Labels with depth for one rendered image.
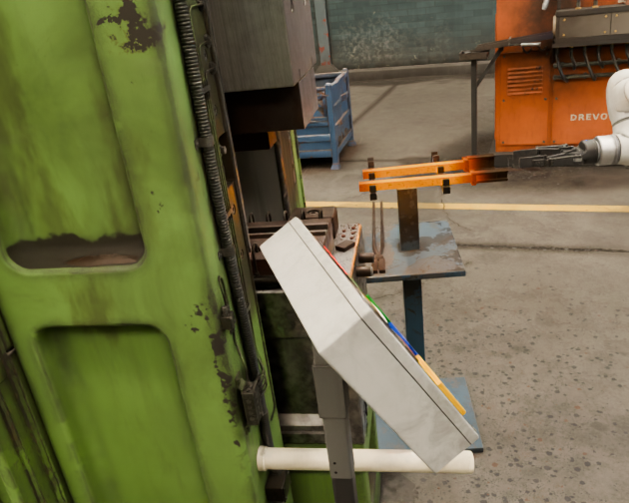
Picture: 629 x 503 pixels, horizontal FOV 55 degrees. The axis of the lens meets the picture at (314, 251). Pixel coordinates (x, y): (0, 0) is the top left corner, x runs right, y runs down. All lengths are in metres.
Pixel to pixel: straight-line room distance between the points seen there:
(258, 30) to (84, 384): 0.80
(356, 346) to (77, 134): 0.64
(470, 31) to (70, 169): 8.11
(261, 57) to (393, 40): 8.02
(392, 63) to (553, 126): 4.59
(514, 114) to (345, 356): 4.35
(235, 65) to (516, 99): 3.89
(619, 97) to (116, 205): 1.50
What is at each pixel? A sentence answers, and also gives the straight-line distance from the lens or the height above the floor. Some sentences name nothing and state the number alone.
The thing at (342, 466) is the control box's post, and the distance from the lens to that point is 1.05.
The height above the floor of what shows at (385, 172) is 0.97.
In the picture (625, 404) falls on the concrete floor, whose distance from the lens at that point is 2.56.
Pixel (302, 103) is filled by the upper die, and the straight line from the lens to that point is 1.26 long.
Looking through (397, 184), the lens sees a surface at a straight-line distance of 1.80.
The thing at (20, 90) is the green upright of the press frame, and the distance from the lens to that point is 1.17.
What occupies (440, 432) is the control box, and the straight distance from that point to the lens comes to 0.86.
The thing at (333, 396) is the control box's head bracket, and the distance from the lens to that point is 0.96.
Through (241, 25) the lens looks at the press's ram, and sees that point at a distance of 1.21.
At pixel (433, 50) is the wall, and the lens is 9.10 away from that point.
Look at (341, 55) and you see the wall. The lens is 9.42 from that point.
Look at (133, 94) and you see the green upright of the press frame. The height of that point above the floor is 1.42.
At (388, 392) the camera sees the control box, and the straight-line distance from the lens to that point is 0.78.
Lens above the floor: 1.56
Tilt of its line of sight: 25 degrees down
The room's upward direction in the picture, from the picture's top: 7 degrees counter-clockwise
